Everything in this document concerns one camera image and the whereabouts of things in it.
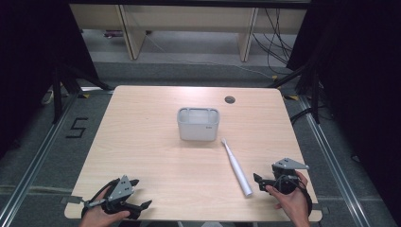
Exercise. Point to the grey plastic storage box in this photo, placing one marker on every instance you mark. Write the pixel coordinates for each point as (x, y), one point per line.
(198, 124)

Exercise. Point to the round black table grommet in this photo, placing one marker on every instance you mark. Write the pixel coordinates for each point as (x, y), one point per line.
(230, 100)

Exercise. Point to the black metal stand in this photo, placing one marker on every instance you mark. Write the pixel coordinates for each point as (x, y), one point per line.
(315, 94)
(57, 94)

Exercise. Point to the black curtain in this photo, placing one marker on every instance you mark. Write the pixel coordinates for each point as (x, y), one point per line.
(356, 78)
(28, 63)

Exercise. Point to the person's left hand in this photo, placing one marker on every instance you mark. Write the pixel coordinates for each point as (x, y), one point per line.
(101, 217)

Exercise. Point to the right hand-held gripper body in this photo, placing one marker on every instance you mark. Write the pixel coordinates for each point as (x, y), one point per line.
(285, 176)

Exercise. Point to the white electric toothbrush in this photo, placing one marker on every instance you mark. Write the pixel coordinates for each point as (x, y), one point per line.
(236, 167)

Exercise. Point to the person's right hand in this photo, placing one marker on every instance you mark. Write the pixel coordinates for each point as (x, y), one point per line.
(294, 201)

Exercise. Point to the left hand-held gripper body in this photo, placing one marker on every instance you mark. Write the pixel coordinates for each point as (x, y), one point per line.
(121, 190)

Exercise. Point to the metal floor rail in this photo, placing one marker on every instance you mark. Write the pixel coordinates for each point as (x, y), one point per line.
(34, 157)
(334, 164)

